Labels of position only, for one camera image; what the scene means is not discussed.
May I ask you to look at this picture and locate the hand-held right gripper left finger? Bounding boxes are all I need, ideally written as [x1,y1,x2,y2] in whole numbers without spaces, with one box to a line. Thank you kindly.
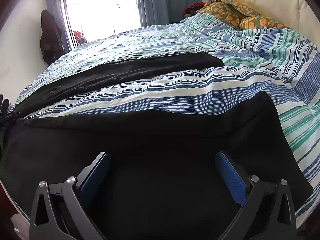
[29,152,111,240]

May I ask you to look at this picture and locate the orange floral quilt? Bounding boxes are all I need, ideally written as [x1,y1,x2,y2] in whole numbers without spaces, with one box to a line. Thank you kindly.
[196,0,293,30]

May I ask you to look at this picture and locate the cream padded headboard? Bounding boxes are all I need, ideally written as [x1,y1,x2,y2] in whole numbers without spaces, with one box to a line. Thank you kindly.
[215,0,320,48]

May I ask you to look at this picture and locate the red cloth by window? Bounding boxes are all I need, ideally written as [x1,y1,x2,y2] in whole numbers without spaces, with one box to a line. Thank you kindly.
[73,30,88,46]

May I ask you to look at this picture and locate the dark hanging clothes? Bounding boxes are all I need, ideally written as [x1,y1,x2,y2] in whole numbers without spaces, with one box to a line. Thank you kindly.
[40,9,68,65]

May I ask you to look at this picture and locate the blue green striped bedspread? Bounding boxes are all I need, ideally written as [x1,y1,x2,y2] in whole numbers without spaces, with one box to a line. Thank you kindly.
[15,13,320,224]

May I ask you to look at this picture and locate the grey-blue curtain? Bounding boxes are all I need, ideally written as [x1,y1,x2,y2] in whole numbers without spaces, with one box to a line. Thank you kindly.
[46,0,75,53]
[135,0,202,28]

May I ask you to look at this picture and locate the red and black clothing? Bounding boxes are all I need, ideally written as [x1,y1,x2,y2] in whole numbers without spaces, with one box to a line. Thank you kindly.
[182,2,207,15]

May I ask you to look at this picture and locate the bright window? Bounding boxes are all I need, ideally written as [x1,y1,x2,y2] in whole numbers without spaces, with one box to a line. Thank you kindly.
[62,0,140,48]

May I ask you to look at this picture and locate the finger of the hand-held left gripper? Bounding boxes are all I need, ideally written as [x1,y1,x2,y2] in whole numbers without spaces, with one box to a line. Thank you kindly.
[0,97,19,130]

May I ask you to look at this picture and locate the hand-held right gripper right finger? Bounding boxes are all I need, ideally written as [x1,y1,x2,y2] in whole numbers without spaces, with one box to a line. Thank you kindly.
[215,151,297,240]

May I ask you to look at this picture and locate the black pants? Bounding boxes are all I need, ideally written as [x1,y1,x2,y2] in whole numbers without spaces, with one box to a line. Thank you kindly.
[0,52,314,240]

